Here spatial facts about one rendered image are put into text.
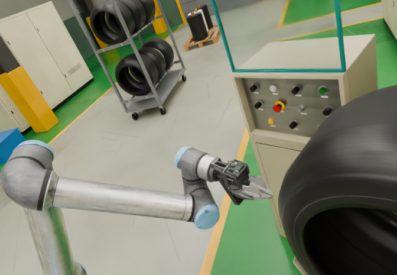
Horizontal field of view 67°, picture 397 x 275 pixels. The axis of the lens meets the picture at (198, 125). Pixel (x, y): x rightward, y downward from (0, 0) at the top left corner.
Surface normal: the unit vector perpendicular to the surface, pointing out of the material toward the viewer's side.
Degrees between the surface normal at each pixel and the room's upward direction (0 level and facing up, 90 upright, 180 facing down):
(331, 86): 90
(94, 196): 63
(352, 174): 45
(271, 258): 0
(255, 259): 0
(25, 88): 90
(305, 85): 90
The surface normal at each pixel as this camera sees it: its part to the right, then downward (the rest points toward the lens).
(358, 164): -0.81, -0.22
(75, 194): 0.38, -0.18
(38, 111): 0.89, -0.11
